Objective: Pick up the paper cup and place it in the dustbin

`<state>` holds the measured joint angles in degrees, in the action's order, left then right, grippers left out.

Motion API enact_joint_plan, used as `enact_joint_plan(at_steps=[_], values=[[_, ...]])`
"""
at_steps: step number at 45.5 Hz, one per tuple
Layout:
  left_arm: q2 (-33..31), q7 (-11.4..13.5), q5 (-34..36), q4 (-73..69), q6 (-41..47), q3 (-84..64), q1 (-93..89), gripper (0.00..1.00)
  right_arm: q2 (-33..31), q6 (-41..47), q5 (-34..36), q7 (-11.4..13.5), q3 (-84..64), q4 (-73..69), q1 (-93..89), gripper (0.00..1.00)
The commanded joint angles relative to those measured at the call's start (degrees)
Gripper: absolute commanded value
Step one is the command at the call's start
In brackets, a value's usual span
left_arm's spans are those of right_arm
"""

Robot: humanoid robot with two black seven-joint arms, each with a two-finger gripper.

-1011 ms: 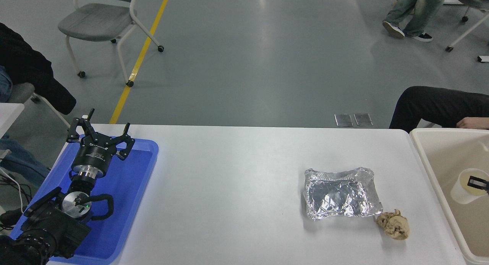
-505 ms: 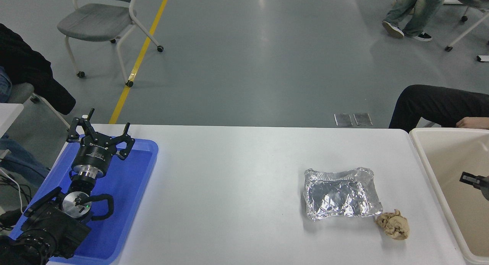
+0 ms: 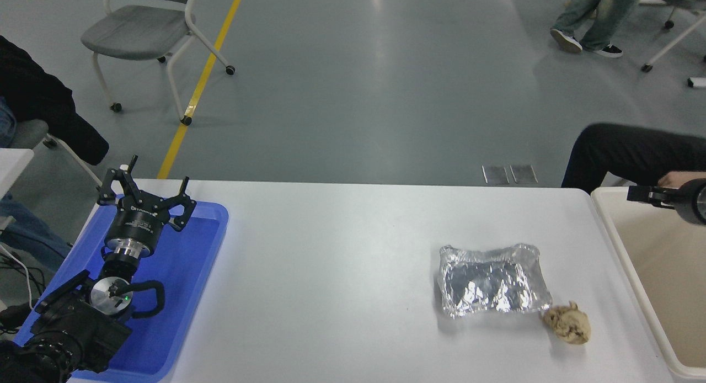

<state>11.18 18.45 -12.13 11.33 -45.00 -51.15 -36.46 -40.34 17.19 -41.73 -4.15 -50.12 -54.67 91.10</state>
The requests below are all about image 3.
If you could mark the metal floor plate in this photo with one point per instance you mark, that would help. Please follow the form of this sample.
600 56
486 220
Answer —
495 174
524 173

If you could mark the small white table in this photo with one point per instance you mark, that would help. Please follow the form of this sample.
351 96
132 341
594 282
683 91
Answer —
14 166

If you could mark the white bar on floor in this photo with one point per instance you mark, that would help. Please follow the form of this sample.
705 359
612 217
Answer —
696 82

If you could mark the grey seat of occupied chair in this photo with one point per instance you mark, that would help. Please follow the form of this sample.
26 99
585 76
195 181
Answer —
30 132

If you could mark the grey chair with white frame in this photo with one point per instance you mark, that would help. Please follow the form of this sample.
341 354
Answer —
138 32

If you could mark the blue plastic tray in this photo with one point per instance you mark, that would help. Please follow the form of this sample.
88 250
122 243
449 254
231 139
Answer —
187 294

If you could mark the seated person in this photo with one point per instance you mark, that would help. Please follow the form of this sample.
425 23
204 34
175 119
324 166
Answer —
33 96

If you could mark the large pale bin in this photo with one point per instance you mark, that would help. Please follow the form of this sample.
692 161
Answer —
662 294

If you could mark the crumpled silver foil tray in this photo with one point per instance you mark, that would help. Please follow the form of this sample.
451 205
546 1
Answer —
491 283

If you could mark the crumpled tan paper ball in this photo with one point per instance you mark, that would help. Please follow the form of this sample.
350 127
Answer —
568 323

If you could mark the walking person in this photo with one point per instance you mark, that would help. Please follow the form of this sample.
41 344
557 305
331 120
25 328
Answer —
601 13

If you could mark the person's hand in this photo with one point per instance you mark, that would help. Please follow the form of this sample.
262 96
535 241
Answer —
681 179

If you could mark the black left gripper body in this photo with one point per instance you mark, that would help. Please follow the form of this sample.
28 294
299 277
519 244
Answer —
137 223

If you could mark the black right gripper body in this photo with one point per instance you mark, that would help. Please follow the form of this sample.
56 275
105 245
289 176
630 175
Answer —
688 203

